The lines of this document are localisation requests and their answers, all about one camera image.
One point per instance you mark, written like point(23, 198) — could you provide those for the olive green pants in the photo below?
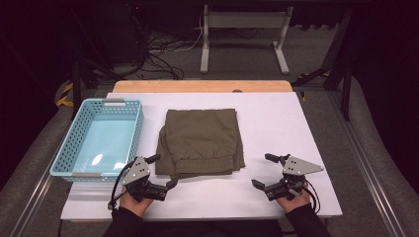
point(201, 138)

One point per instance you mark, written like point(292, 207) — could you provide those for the wooden table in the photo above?
point(197, 86)

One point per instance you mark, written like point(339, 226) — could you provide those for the white metal stand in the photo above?
point(205, 49)

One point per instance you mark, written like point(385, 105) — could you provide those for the person's right hand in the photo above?
point(294, 203)

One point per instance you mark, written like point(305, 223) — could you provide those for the light blue plastic basket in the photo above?
point(108, 138)

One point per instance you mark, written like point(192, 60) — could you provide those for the yellow black hazard tape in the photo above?
point(67, 89)

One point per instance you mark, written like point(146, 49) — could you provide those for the person's left hand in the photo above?
point(135, 205)

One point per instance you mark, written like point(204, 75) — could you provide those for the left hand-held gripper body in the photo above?
point(136, 174)

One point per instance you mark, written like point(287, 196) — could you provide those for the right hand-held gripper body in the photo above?
point(296, 167)

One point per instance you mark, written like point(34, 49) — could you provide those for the white board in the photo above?
point(273, 125)

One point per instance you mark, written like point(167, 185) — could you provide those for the black metal stand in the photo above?
point(76, 89)
point(346, 95)

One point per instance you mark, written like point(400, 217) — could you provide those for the aluminium rail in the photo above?
point(372, 177)
point(33, 205)

